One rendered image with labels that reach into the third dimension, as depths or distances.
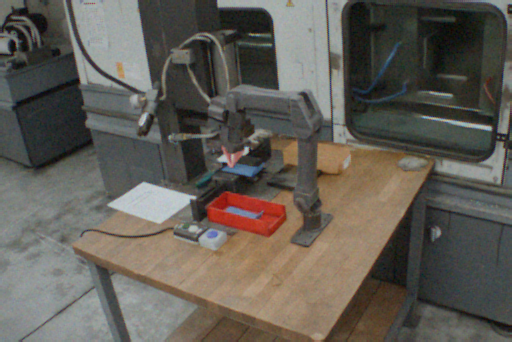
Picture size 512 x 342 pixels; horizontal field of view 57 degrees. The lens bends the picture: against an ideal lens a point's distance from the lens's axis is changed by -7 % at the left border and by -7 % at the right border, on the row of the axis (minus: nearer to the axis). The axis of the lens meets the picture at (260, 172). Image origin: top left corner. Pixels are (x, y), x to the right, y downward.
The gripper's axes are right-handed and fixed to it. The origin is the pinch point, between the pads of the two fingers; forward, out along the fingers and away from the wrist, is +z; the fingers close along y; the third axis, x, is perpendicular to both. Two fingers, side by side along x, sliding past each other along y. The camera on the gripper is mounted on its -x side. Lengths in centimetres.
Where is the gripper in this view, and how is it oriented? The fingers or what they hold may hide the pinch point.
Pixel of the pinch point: (231, 165)
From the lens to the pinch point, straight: 171.3
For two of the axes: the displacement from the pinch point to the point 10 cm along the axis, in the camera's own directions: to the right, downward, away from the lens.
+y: -6.2, 2.7, -7.4
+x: 7.8, 3.7, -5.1
